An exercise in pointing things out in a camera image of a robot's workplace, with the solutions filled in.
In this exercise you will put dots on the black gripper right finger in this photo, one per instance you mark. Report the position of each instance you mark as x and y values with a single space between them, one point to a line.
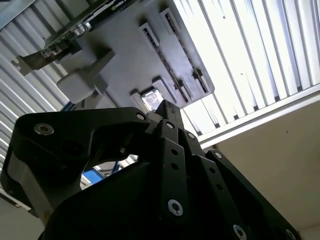
212 180

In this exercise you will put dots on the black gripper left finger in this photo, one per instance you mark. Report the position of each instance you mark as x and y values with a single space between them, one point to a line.
62 130

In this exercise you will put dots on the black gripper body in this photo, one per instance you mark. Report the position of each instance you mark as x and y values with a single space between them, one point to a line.
112 212

